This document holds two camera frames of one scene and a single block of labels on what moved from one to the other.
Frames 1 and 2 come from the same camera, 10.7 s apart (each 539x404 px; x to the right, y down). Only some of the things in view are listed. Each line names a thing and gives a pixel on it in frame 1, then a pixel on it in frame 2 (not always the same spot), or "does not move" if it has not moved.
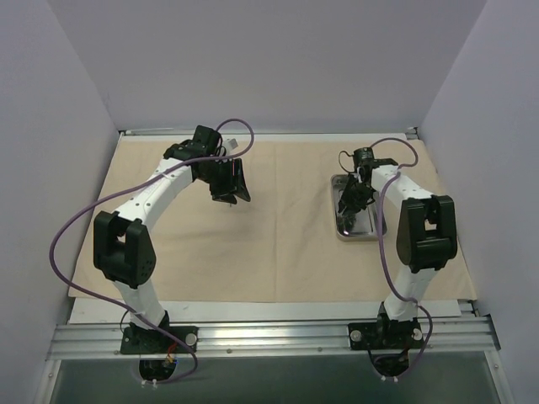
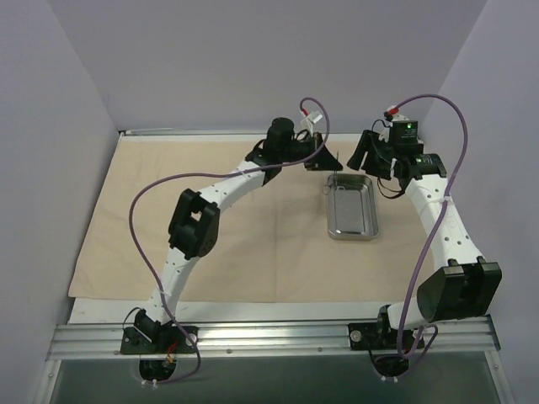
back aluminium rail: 349,133 does not move
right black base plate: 386,336 does not move
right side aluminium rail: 472,331 does not move
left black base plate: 137,341 does not move
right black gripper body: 356,192 -> 375,156
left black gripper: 225,181 -> 317,151
